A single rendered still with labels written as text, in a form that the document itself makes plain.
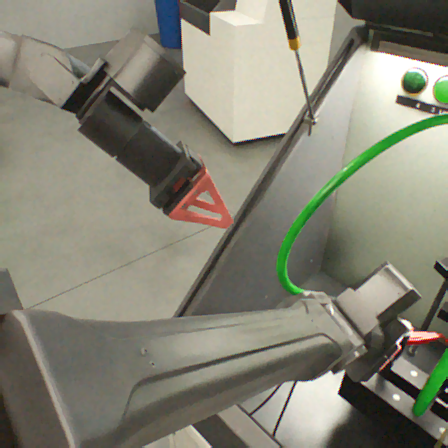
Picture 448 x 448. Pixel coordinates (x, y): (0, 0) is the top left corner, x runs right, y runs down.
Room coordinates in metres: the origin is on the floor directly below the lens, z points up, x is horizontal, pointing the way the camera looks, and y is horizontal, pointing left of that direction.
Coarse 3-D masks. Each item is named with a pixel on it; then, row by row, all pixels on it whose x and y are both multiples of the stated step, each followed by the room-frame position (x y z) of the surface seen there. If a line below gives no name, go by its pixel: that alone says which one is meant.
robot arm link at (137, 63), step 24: (120, 48) 0.45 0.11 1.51; (144, 48) 0.44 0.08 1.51; (48, 72) 0.42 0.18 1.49; (96, 72) 0.43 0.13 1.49; (120, 72) 0.43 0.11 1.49; (144, 72) 0.42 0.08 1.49; (168, 72) 0.43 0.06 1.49; (48, 96) 0.41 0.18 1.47; (72, 96) 0.41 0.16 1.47; (144, 96) 0.42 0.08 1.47
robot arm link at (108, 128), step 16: (112, 80) 0.42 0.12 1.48; (96, 96) 0.43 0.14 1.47; (112, 96) 0.42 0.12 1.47; (128, 96) 0.42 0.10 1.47; (80, 112) 0.42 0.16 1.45; (96, 112) 0.40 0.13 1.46; (112, 112) 0.41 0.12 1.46; (128, 112) 0.42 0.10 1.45; (80, 128) 0.40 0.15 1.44; (96, 128) 0.40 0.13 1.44; (112, 128) 0.40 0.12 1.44; (128, 128) 0.41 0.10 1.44; (96, 144) 0.41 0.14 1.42; (112, 144) 0.40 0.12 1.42
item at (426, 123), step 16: (416, 128) 0.46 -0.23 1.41; (384, 144) 0.45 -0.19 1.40; (352, 160) 0.44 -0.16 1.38; (368, 160) 0.44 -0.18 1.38; (336, 176) 0.43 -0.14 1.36; (320, 192) 0.42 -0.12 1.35; (304, 208) 0.42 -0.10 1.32; (304, 224) 0.41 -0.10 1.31; (288, 240) 0.41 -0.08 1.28; (288, 288) 0.41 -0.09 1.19
